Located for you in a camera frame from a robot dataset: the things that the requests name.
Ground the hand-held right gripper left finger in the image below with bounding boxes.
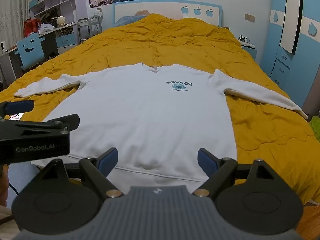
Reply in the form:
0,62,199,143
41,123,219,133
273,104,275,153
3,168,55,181
37,148,123,198

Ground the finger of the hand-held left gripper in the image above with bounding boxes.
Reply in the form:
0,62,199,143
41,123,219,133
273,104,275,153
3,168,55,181
0,100,34,119
0,113,81,142

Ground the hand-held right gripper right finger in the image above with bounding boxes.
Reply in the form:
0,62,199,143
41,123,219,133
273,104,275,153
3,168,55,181
194,148,278,197

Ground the white printed sweatshirt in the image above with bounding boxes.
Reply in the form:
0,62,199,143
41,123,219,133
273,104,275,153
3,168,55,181
14,63,308,192

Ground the blue smiley face chair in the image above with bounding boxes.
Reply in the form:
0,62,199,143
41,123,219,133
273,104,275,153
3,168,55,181
14,34,46,70

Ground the dark desk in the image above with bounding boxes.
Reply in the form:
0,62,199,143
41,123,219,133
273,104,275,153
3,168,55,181
0,21,78,80

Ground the blue desk drawer unit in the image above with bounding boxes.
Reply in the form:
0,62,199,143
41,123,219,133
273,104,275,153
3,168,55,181
55,34,77,54

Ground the red bag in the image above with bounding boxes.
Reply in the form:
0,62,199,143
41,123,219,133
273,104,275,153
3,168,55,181
24,19,42,34

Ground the white cap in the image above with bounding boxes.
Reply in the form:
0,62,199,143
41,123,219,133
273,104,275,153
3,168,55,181
39,23,55,33

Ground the grey trolley cart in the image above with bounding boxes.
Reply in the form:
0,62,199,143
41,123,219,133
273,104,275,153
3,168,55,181
77,16,103,44

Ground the white curtain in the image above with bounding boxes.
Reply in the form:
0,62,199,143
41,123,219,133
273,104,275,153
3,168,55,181
0,0,31,48

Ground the blue and white shelf unit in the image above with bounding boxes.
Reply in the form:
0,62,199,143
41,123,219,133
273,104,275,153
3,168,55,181
28,0,77,26

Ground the blue pillow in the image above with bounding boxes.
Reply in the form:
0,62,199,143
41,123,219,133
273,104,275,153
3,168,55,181
115,14,147,27

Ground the white and blue nightstand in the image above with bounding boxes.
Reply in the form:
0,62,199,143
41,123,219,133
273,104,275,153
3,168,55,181
240,41,258,61

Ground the blue wardrobe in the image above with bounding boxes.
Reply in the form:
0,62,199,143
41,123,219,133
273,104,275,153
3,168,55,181
261,0,320,111

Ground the yellow quilted blanket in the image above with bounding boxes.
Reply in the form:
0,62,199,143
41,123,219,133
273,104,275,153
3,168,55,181
0,14,320,205

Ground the white and blue headboard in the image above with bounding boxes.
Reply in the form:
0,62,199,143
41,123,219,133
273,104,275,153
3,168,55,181
112,0,223,28

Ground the black framed mirror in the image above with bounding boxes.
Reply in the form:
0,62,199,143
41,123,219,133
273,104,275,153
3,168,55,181
279,0,304,55

